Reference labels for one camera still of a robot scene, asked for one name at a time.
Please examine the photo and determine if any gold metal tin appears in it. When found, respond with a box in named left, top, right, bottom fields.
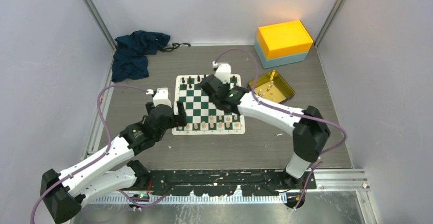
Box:
left=247, top=70, right=295, bottom=104

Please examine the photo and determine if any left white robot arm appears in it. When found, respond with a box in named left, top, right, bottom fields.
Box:
left=40, top=101, right=187, bottom=223

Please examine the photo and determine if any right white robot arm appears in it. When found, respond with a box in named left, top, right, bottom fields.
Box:
left=199, top=74, right=330, bottom=189

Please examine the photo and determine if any green white chess board mat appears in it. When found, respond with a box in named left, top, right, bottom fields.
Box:
left=172, top=74, right=246, bottom=136

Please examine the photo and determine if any light blue box base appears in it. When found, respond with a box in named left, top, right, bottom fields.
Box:
left=254, top=40, right=308, bottom=69

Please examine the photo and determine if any dark blue cloth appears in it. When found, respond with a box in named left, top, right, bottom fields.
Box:
left=111, top=31, right=171, bottom=83

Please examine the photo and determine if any yellow box lid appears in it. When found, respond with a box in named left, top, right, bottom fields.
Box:
left=256, top=20, right=314, bottom=59

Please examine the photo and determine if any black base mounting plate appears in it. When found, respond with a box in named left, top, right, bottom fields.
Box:
left=129, top=169, right=317, bottom=196

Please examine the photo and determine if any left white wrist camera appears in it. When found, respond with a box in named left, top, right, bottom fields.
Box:
left=146, top=87, right=172, bottom=107

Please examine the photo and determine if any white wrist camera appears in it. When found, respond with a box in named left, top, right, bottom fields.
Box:
left=146, top=87, right=172, bottom=107
left=212, top=61, right=232, bottom=83

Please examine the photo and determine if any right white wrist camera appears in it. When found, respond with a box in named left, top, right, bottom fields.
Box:
left=212, top=61, right=232, bottom=83

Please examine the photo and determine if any black cord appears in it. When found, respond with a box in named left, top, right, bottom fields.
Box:
left=159, top=42, right=191, bottom=53

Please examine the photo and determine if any aluminium front rail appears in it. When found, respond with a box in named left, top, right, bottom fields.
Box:
left=91, top=193, right=287, bottom=205

